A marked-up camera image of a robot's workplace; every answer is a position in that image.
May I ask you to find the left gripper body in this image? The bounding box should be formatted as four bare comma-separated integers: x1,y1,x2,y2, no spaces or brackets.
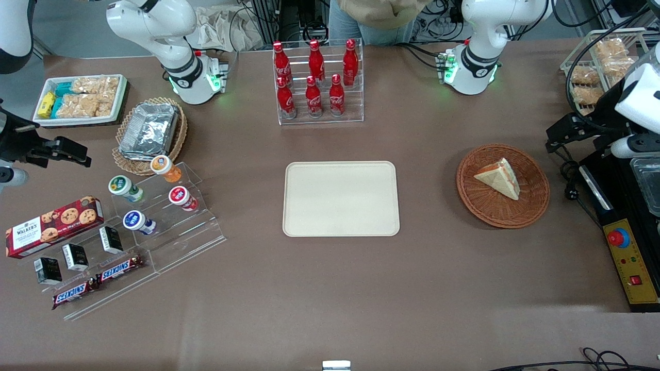
588,77,660,137

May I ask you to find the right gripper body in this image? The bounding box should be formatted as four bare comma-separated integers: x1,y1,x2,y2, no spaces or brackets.
0,99,41,166

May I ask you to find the triangular sandwich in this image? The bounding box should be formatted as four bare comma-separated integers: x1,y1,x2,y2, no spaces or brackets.
473,158,521,201

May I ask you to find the white snack tray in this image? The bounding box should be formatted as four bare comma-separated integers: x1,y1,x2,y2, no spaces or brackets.
32,74,129,128

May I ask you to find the light wicker basket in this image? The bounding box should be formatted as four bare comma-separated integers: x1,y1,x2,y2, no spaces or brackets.
112,97,188,177

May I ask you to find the brown wicker basket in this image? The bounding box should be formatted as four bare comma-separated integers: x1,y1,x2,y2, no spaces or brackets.
456,143,550,229

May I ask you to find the beige plastic tray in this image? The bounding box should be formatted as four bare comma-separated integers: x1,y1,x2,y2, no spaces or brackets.
283,161,401,238

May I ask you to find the clear rice cracker pack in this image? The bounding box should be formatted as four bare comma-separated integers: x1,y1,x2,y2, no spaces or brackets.
71,76,120,96
601,56,638,79
570,65,602,87
593,39,631,58
56,94,114,119
572,85,605,107

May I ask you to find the black appliance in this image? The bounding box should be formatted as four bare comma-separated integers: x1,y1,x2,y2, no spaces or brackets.
578,146,660,228

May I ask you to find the green yogurt bottle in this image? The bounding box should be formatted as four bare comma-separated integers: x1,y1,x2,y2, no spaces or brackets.
108,175,145,204

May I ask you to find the red Walkers cookie box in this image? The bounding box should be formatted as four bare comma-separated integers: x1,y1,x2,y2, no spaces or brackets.
5,196,105,259

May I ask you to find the clear plastic container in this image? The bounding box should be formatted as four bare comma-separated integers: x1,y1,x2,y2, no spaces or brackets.
629,157,660,217

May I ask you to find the foil container stack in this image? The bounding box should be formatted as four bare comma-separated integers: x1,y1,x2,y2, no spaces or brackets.
118,103,180,161

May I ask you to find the orange yogurt bottle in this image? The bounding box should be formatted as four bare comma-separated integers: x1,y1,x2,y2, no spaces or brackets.
150,155,183,184

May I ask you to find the blue yogurt bottle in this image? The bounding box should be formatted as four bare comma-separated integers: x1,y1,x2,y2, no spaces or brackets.
122,210,157,237

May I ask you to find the small black box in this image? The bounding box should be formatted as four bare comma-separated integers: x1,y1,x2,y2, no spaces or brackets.
34,257,63,286
62,243,90,273
99,226,125,255

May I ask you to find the red yogurt bottle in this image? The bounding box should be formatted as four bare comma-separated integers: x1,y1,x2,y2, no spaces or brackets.
168,186,199,212

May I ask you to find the Snickers bar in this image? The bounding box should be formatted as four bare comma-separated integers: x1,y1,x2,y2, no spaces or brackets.
95,255,146,285
52,278,100,311

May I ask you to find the yellow control box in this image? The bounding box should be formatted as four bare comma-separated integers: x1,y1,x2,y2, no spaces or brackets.
602,218,660,313

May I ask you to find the clear acrylic stepped stand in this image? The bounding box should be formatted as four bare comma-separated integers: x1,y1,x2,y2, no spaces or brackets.
21,222,161,321
110,161,227,274

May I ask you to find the crumpled beige bag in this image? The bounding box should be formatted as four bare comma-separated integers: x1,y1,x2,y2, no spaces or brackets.
193,6,265,52

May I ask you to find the clear acrylic bottle rack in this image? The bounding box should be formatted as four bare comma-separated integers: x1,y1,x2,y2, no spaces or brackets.
272,39,365,126

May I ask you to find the red cola bottle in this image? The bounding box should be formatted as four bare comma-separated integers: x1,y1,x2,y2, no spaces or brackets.
329,74,346,117
308,39,326,84
277,76,298,120
305,76,324,119
343,39,359,87
273,41,291,86

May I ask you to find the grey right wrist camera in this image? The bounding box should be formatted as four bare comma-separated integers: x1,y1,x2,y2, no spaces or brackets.
0,166,29,189

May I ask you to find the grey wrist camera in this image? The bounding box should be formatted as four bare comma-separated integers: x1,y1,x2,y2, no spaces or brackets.
0,166,29,189
610,134,660,159

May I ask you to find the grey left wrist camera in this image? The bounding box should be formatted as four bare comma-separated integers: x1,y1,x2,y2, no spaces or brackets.
610,134,660,159

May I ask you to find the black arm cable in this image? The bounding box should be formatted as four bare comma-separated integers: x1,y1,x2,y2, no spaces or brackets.
564,30,628,122

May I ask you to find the black cable with plug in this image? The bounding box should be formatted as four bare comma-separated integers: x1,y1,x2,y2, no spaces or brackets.
559,147,605,228

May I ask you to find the white wire rack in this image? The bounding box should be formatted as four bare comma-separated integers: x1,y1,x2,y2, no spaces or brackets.
559,28,651,117

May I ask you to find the black base cable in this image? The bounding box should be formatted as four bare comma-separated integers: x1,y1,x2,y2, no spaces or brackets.
397,43,445,69

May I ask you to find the thin black cable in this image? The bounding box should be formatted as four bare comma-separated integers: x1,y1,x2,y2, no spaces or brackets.
487,348,660,371

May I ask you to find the aluminium frame post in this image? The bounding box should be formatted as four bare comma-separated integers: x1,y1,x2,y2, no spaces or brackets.
251,0,282,50

